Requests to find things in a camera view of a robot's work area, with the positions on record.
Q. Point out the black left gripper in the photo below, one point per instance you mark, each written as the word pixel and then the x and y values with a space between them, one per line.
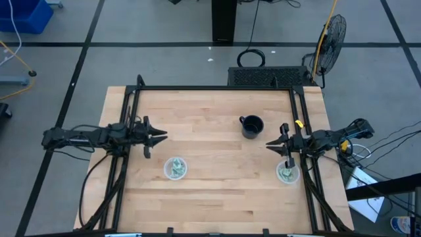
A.
pixel 139 135

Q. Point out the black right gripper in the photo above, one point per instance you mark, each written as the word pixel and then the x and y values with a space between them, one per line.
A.
pixel 296 143

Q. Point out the Stevia sweetener packet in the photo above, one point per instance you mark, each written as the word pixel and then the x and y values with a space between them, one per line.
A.
pixel 284 172
pixel 177 163
pixel 178 172
pixel 291 177

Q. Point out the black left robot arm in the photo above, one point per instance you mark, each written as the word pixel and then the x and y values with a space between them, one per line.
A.
pixel 75 135

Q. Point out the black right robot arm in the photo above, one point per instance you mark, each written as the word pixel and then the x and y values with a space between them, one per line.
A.
pixel 329 136

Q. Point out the yellow tape tag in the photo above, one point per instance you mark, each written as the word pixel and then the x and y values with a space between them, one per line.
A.
pixel 298 123

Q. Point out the clear plastic cup bin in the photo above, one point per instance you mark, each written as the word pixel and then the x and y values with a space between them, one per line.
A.
pixel 167 174
pixel 279 177

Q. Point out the black mug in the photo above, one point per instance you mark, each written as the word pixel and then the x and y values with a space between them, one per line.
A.
pixel 251 128

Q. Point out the black computer case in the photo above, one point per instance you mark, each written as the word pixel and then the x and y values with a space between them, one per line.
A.
pixel 263 76

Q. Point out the white cardboard box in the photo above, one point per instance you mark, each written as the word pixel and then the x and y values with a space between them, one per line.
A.
pixel 360 179

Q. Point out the silver light bar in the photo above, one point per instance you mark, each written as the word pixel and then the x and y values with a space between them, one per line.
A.
pixel 123 235
pixel 306 235

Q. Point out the black floor fan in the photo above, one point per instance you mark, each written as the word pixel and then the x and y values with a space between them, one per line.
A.
pixel 332 42

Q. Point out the black metal beam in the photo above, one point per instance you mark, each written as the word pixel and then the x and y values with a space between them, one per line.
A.
pixel 394 185

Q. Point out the white and blue roll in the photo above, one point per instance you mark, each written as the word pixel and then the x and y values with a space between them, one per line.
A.
pixel 401 225

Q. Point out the grey stand foot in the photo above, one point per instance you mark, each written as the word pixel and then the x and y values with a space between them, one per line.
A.
pixel 13 80

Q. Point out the blue plastic tub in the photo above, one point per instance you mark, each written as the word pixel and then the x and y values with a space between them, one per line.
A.
pixel 26 16

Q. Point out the black frame clamp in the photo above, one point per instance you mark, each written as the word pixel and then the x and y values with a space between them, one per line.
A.
pixel 265 232
pixel 170 231
pixel 140 80

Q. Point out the black aluminium table frame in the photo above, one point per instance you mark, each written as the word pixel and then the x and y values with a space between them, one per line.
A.
pixel 213 88

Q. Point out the black upright post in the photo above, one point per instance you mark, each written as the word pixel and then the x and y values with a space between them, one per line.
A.
pixel 223 19

